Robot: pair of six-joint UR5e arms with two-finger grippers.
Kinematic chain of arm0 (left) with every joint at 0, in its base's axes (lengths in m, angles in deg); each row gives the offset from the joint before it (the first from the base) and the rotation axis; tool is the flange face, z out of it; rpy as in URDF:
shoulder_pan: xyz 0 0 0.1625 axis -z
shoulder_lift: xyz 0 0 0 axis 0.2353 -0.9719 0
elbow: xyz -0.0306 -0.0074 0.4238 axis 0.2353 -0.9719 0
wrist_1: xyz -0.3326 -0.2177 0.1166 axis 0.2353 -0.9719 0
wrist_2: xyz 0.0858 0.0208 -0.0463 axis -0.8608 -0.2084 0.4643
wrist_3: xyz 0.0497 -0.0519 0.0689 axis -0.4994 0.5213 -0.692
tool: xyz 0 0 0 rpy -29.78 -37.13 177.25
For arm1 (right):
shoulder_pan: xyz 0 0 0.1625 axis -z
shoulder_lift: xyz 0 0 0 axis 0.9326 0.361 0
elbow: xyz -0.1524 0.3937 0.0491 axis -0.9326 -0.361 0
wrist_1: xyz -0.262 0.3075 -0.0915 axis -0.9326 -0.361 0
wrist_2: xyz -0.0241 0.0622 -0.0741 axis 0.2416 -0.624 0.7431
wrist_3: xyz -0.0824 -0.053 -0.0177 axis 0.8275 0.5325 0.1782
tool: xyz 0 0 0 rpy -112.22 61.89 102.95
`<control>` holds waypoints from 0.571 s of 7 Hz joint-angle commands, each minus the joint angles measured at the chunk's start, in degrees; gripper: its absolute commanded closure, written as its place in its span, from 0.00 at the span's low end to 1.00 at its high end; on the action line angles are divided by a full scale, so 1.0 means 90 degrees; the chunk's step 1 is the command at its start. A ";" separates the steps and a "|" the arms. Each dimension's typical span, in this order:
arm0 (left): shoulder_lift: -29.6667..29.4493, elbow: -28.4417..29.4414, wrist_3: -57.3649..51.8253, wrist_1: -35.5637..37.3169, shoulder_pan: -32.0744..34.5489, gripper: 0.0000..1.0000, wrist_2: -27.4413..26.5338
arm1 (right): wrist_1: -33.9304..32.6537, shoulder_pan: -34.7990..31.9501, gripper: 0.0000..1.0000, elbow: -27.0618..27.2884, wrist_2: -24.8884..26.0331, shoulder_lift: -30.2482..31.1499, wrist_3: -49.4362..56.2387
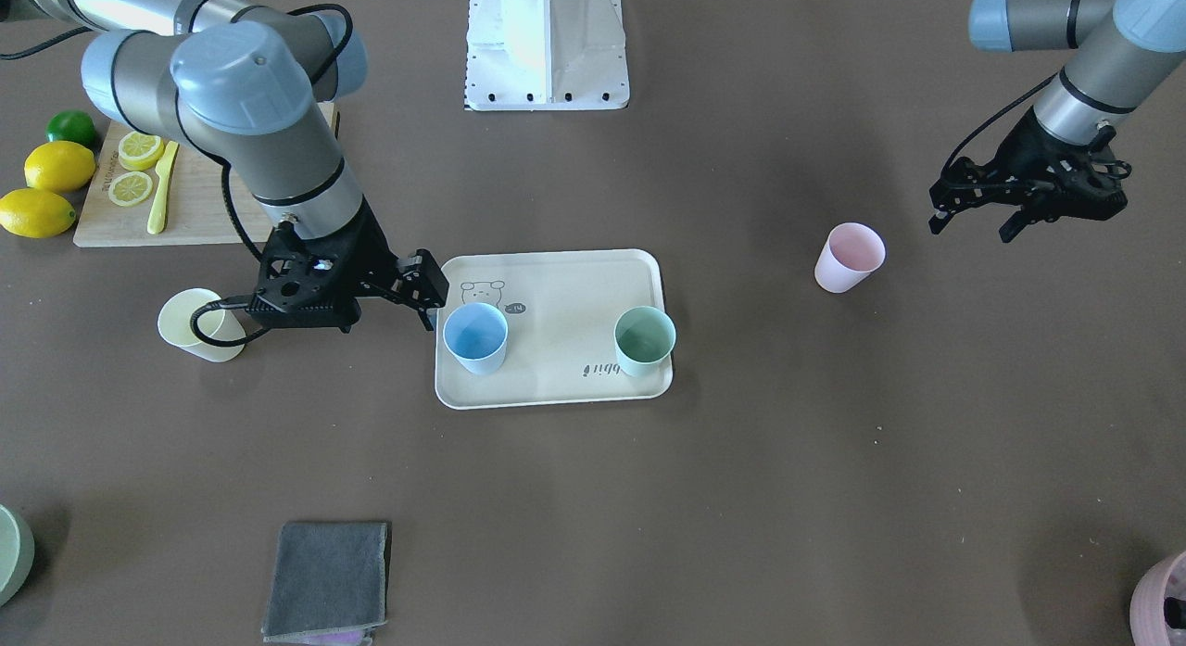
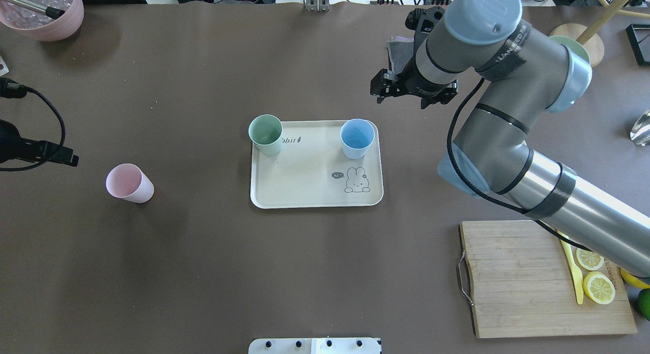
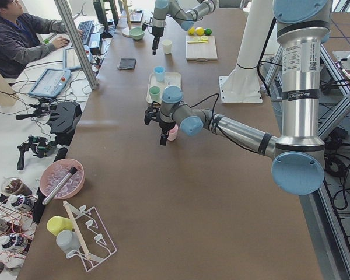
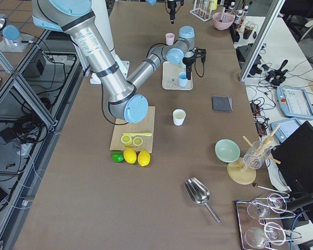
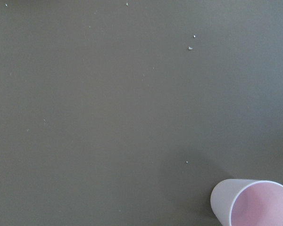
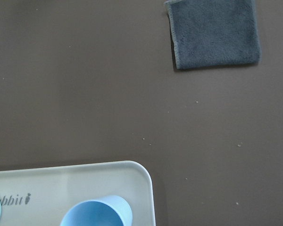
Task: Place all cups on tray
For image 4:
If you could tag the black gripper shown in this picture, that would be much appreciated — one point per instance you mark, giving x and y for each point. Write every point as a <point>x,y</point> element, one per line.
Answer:
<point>188,62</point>
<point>171,5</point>

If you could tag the blue cup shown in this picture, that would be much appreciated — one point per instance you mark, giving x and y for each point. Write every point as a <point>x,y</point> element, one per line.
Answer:
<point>182,79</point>

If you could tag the pink cup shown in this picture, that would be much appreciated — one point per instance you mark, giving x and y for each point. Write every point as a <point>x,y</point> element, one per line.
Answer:
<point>169,38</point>

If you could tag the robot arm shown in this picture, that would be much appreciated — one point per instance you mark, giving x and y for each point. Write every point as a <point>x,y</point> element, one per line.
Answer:
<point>153,2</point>
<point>84,21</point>

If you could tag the cream rabbit tray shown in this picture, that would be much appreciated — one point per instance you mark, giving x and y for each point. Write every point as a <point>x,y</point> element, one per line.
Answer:
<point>170,77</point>

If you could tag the metal muddler in bowl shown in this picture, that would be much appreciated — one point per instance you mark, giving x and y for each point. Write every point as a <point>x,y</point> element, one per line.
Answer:
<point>221,15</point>

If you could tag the grey folded cloth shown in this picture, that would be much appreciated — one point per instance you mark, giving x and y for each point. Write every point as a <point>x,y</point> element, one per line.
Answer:
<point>223,104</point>

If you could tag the pale yellow cup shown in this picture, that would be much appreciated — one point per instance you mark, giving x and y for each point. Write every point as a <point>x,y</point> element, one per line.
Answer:
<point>179,116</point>

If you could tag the pink bowl with ice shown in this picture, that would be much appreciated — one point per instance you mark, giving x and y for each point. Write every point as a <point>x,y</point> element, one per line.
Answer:
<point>226,22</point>

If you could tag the iced coffee cup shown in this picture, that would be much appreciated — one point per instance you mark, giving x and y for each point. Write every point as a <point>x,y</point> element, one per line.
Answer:
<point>248,29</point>

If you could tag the yellow plastic knife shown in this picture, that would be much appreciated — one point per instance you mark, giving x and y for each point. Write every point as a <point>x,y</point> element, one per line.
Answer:
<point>138,134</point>

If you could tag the spare gripper on desk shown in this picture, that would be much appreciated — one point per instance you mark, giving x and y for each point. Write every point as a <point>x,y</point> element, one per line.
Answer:
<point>277,76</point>

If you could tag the wooden cutting board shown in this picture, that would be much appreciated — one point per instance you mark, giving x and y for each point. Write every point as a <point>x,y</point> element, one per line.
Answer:
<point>147,125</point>

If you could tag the lower lemon slice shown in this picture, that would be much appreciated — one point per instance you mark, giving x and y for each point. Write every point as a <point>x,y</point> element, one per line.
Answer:
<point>137,141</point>

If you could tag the lemon slice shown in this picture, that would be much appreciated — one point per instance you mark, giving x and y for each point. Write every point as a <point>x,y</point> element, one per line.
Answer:
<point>126,140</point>
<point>137,141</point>

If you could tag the green bowl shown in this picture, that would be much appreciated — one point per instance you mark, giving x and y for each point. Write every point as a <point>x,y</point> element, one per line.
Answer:
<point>227,151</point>

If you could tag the upper lemon slice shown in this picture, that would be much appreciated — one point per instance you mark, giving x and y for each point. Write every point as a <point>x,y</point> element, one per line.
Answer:
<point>126,140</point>

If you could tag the whole lemon far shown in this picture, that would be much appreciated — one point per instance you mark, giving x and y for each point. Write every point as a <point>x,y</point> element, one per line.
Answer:
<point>144,158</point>

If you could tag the whole lemon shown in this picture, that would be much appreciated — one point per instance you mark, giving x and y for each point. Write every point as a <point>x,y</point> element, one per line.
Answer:
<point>130,155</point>
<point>144,158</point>

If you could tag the whole lemon near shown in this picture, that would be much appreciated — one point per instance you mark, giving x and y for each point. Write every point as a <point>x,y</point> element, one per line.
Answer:
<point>130,155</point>

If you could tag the clear glass cup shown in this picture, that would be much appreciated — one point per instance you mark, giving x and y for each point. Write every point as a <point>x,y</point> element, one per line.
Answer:
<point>256,155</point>

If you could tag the teach pendant upper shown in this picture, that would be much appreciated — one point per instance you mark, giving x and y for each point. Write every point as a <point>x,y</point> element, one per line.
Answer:
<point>294,102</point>

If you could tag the teach pendant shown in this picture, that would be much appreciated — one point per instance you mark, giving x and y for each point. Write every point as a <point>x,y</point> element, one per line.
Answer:
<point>294,102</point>
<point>286,128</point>

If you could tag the green lime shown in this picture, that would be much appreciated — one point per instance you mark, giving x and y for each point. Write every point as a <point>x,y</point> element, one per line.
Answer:
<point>117,157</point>

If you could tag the teach pendant lower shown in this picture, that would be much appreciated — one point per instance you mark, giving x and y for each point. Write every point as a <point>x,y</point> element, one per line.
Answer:
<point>286,128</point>

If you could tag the wooden cup rack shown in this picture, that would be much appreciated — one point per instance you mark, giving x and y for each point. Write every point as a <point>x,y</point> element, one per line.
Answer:
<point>242,174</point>

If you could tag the metal ice scoop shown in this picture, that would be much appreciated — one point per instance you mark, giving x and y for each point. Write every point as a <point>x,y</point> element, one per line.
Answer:
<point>200,195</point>

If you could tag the black monitor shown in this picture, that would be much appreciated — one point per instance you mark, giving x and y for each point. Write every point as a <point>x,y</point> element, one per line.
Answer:
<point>296,157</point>

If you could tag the wine glass upper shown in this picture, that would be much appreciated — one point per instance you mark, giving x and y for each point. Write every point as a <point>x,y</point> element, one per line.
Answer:
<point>262,207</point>

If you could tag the wine glass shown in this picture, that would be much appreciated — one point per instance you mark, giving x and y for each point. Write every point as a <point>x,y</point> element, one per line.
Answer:
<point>260,238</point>
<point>262,207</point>

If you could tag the wine glass lower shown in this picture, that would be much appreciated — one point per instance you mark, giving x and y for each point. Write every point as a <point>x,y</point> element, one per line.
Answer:
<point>260,238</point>

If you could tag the white wire rack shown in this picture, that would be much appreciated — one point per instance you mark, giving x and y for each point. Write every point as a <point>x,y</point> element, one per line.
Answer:
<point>203,9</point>

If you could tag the aluminium frame post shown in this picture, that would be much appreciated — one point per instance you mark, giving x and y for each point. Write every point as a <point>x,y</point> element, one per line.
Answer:
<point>262,34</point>

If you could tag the black frame tray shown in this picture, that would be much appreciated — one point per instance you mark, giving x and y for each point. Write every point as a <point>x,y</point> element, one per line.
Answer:
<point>245,222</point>

